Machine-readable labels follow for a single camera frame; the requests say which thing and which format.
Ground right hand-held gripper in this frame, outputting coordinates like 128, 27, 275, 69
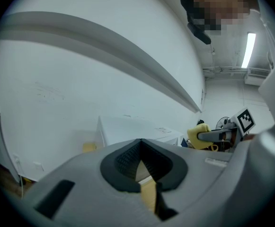
197, 107, 256, 148

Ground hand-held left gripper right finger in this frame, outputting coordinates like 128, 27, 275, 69
141, 123, 275, 227

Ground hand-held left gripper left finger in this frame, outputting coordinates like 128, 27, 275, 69
21, 138, 162, 227

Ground yellow cloth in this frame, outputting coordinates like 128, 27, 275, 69
186, 123, 220, 151

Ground white box appliance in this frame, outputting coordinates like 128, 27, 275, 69
96, 114, 185, 149

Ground white ceiling pipes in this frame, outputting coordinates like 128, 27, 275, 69
202, 66, 249, 77

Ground white air conditioner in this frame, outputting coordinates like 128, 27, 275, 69
243, 68, 270, 86

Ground ceiling tube light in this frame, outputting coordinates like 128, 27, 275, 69
240, 33, 257, 69

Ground person's head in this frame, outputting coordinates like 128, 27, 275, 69
194, 0, 258, 30

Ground black head-worn camera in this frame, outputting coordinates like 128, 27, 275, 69
186, 22, 213, 46

